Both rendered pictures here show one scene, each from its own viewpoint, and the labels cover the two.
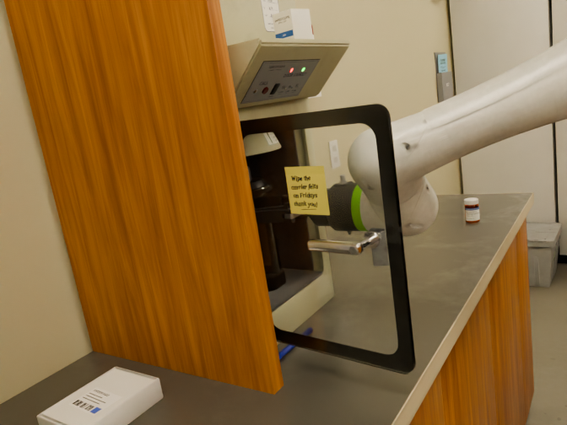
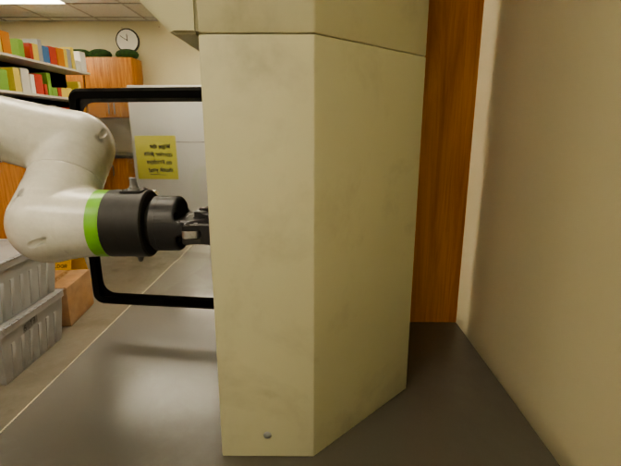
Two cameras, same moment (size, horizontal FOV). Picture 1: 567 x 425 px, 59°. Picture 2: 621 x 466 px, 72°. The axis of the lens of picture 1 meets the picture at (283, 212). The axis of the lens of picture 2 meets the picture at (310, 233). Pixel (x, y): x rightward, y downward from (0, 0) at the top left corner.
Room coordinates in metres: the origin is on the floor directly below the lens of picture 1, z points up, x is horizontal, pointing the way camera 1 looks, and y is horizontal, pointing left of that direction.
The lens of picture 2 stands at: (1.56, -0.25, 1.33)
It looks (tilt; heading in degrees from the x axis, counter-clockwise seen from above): 14 degrees down; 146
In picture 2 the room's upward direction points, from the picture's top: straight up
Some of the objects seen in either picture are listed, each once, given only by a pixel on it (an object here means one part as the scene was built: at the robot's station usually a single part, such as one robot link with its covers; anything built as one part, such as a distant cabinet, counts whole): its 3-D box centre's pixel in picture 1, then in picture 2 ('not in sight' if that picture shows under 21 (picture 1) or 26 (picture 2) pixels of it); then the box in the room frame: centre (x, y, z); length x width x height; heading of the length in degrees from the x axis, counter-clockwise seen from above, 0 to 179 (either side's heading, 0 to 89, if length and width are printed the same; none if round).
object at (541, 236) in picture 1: (509, 252); not in sight; (3.27, -1.49, 0.17); 0.60 x 0.42 x 0.33; 53
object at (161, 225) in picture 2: not in sight; (188, 223); (0.99, -0.06, 1.20); 0.09 x 0.08 x 0.07; 55
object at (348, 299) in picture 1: (315, 240); (160, 203); (0.77, -0.04, 1.19); 0.30 x 0.01 x 0.40; 48
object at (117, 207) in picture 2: not in sight; (135, 220); (0.95, -0.13, 1.20); 0.09 x 0.06 x 0.12; 145
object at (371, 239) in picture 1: (342, 243); not in sight; (0.70, -0.08, 1.20); 0.10 x 0.05 x 0.03; 48
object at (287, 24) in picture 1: (293, 28); not in sight; (1.01, -0.07, 1.54); 0.05 x 0.05 x 0.06; 41
